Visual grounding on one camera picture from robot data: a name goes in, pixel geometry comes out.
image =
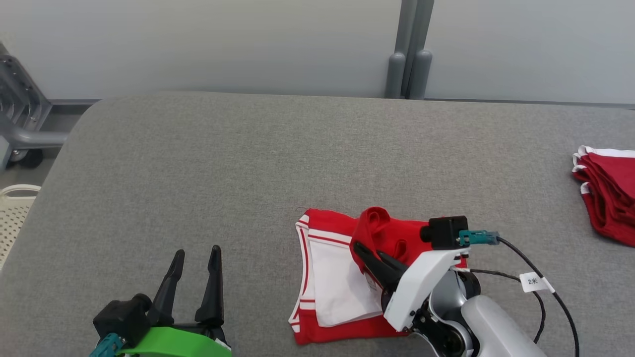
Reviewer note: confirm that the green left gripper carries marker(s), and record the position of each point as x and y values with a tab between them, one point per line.
178	343

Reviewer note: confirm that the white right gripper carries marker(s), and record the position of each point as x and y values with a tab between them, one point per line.
416	282

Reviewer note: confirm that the red basketball jersey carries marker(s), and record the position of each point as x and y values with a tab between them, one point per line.
337	282

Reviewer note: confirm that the red shorts white stripe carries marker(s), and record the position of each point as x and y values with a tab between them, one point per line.
612	198

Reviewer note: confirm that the cream perforated laundry basket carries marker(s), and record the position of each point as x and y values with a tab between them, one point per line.
12	223

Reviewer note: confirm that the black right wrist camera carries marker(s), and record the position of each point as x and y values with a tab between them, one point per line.
446	232

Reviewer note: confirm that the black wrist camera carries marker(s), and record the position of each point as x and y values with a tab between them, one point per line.
121	317
446	232

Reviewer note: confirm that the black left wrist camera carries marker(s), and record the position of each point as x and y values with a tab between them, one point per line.
121	317

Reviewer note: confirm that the grey partition post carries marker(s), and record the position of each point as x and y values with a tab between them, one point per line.
421	64
399	59

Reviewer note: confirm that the grey metal cart frame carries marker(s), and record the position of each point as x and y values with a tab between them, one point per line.
22	119

